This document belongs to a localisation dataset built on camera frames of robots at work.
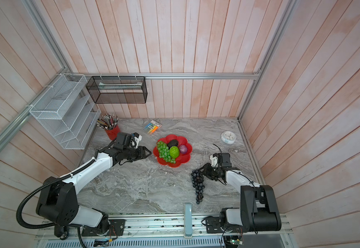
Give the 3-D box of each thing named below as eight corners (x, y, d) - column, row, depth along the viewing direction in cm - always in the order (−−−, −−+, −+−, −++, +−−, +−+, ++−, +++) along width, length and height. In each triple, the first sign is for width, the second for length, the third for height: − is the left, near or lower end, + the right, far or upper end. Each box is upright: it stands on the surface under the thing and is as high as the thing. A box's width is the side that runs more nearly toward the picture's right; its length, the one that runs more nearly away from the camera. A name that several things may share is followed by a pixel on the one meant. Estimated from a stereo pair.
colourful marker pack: (142, 129, 117) (142, 127, 115) (153, 120, 122) (153, 119, 121) (151, 135, 113) (150, 133, 111) (161, 126, 118) (161, 124, 117)
